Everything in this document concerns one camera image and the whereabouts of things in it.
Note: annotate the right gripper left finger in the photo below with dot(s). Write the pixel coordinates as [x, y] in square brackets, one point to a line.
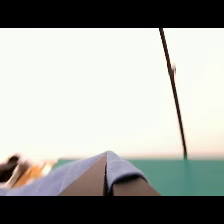
[90, 181]

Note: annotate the blue garment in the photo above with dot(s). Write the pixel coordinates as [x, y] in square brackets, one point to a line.
[120, 167]

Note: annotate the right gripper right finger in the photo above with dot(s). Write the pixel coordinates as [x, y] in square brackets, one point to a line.
[133, 188]

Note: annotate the thin dark pole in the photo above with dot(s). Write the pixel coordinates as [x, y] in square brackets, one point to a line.
[173, 90]

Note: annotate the heap of clothes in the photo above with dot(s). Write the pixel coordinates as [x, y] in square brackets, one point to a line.
[20, 171]

